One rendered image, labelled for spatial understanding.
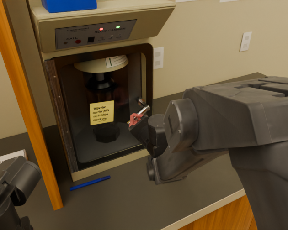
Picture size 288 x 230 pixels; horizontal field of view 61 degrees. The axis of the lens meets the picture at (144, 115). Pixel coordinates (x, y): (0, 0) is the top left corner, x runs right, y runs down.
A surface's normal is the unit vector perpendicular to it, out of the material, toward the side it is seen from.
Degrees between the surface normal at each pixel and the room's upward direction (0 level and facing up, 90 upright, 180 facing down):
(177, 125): 93
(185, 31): 90
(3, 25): 90
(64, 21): 135
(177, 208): 0
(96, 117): 90
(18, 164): 68
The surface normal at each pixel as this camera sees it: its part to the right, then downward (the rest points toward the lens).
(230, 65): 0.45, 0.47
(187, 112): 0.06, -0.36
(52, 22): 0.33, 0.93
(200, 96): -0.98, 0.13
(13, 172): 0.91, -0.29
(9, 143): -0.01, -0.84
